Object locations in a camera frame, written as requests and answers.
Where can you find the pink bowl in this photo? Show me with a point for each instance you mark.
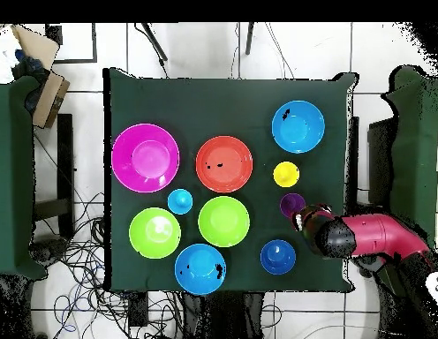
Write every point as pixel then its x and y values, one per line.
pixel 145 158

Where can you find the purple cup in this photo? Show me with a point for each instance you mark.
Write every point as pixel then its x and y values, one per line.
pixel 289 204

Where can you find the green cloth side table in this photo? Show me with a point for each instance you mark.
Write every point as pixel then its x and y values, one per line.
pixel 12 176
pixel 416 141

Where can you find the dark green table cloth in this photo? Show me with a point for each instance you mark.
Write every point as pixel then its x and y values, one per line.
pixel 222 102

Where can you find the black pedestal leg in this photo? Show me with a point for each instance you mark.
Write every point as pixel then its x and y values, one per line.
pixel 49 251

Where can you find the brown cardboard sheet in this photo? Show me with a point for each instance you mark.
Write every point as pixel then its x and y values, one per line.
pixel 37 46

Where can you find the black tripod leg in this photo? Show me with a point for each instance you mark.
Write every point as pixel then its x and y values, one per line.
pixel 249 39
pixel 155 44

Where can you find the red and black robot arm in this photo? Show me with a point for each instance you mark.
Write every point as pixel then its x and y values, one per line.
pixel 374 235

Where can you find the light blue bowl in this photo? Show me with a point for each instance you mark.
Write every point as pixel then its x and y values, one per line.
pixel 199 270
pixel 298 126

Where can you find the green bowl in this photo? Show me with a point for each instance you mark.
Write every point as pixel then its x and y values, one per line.
pixel 154 233
pixel 224 221

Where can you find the light blue cup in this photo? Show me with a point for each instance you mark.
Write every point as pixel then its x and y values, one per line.
pixel 179 201

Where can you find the small dark blue bowl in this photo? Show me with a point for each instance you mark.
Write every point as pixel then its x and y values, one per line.
pixel 278 257

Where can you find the brown cardboard box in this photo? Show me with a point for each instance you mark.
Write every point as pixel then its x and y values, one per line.
pixel 49 100

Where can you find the black metal stand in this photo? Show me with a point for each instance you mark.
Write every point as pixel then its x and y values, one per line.
pixel 379 159
pixel 65 159

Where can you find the orange bowl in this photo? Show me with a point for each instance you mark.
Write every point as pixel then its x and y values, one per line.
pixel 224 164

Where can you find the yellow cup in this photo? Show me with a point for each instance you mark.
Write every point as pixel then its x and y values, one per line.
pixel 286 174

